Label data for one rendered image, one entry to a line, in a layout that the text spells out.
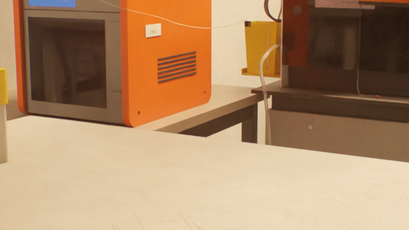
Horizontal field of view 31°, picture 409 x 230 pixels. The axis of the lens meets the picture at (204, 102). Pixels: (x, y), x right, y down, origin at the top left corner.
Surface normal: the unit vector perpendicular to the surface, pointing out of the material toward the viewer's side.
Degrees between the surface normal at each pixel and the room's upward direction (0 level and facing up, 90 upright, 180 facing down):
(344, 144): 90
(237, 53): 90
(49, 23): 90
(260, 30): 93
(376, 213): 0
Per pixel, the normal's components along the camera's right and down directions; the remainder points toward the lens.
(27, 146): 0.00, -0.98
